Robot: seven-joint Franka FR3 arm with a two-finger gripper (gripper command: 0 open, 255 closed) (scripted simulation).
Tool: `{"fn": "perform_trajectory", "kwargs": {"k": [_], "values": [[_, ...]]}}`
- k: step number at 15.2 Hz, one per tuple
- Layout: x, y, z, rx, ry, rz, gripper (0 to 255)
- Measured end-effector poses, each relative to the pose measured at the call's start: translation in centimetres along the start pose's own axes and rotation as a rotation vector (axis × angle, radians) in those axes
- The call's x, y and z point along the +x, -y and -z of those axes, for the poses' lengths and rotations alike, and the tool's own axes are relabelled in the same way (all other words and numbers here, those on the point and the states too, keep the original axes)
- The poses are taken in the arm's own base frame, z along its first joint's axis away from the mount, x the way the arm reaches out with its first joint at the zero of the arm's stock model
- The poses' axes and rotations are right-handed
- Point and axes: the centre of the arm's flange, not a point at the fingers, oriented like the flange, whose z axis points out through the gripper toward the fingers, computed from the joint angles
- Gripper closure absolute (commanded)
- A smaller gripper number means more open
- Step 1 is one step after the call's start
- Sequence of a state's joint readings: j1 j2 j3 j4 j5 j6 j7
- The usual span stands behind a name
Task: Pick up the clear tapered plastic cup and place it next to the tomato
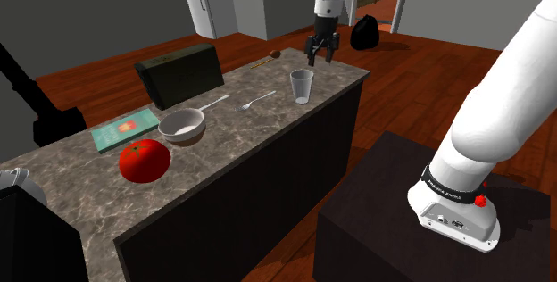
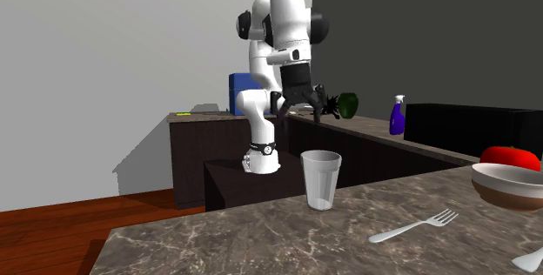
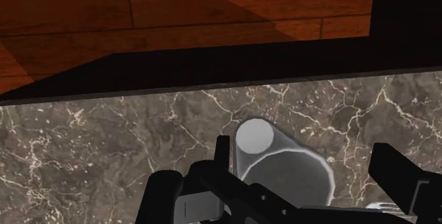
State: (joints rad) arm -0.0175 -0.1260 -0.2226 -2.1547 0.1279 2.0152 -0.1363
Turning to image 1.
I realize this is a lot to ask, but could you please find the red tomato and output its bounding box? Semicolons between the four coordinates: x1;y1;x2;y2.
118;137;172;185

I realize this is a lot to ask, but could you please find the black slanted floor object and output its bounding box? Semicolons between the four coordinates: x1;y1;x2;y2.
0;41;89;149

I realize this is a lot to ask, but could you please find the teal book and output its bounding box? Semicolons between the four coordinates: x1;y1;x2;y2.
89;107;162;155

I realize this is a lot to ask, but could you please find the dark robot stand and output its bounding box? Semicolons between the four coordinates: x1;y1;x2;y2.
312;130;552;282

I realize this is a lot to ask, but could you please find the clear drinking glass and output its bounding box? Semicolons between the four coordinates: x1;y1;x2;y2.
289;68;316;106

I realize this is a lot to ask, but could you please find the grey kettle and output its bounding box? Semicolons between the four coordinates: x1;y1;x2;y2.
0;167;49;207

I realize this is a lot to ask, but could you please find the brown wooden honey dipper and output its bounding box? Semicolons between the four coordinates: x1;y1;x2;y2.
249;48;282;71

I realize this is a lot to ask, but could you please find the marble-topped dark kitchen island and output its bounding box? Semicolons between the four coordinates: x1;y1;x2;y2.
0;47;371;282

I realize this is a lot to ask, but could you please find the silver spoon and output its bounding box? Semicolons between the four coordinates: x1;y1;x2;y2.
197;93;231;113

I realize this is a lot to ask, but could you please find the dark green box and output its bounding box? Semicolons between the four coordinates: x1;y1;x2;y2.
133;42;226;112

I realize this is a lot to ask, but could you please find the white refrigerator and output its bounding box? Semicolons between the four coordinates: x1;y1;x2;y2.
177;0;240;40

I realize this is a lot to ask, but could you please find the black box appliance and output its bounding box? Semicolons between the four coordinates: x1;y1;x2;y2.
0;184;91;282

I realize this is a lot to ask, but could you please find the black bag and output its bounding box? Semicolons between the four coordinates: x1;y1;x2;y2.
349;13;381;52

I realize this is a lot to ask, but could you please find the white bowl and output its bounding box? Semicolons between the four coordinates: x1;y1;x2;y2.
156;107;207;148

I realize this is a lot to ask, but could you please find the silver fork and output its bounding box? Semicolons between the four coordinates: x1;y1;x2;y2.
234;89;279;113

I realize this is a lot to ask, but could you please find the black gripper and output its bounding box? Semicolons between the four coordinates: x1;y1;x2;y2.
304;15;341;68

